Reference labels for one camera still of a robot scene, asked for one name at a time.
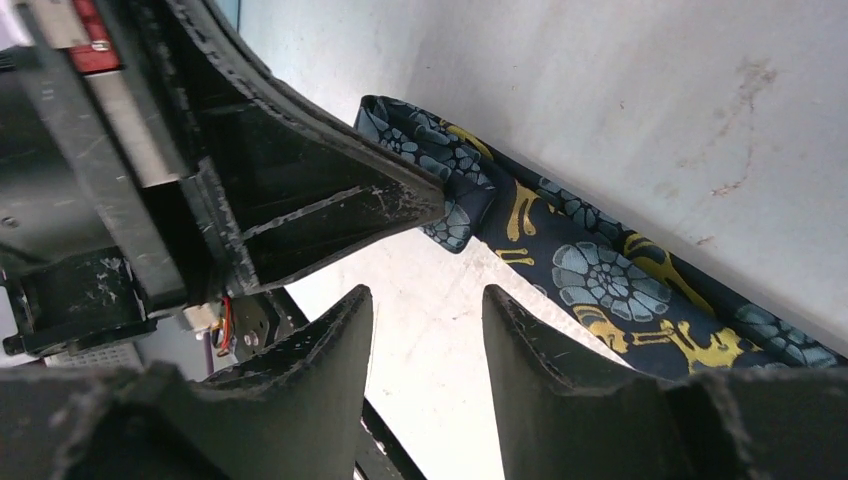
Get blue floral necktie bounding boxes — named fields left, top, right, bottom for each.
left=354, top=95, right=847, bottom=379

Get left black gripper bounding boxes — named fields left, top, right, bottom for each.
left=1, top=1, right=212, bottom=358

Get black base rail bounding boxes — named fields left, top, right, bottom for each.
left=354, top=398, right=426, bottom=480

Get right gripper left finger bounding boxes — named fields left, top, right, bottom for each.
left=1, top=285, right=373, bottom=479

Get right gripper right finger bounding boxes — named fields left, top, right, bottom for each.
left=482, top=285, right=847, bottom=479

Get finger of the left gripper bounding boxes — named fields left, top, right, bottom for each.
left=160, top=1, right=444, bottom=296

